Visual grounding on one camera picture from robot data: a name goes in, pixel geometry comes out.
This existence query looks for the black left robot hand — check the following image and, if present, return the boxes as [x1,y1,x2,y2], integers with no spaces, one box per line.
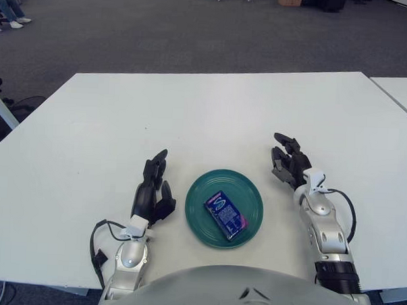
[130,147,180,229]

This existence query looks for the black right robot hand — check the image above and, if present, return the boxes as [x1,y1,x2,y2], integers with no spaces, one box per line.
[269,132,314,192]

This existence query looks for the blue purple gum box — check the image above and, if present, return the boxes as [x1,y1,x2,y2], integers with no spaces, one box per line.
[202,190,250,242]

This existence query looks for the green round plate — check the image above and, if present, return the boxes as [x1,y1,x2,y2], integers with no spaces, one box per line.
[182,167,267,252]

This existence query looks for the grey robot torso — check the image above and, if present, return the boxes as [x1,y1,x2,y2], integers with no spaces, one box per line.
[97,259,407,305]

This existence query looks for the white table foot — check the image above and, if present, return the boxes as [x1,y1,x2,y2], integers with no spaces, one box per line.
[379,290,407,305]

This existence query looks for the black cabinet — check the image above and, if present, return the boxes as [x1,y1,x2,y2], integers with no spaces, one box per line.
[317,0,346,13]

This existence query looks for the white table leg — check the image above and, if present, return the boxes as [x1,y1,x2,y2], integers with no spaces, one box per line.
[0,88,20,132]

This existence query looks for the seated person in jeans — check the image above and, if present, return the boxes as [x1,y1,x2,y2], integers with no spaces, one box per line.
[0,0,34,31]

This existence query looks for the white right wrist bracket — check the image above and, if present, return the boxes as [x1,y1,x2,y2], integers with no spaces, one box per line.
[302,168,327,194]

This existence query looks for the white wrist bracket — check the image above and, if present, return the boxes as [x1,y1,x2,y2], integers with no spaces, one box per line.
[302,168,327,194]
[118,215,149,242]

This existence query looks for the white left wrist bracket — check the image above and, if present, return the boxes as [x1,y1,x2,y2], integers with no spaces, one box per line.
[118,215,149,242]

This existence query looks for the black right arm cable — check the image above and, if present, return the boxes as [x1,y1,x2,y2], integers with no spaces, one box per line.
[321,188,358,243]

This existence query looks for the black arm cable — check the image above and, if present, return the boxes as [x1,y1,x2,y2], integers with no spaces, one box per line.
[321,188,358,243]
[88,218,127,288]

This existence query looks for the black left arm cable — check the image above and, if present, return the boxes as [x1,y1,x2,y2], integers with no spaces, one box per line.
[88,218,127,288]

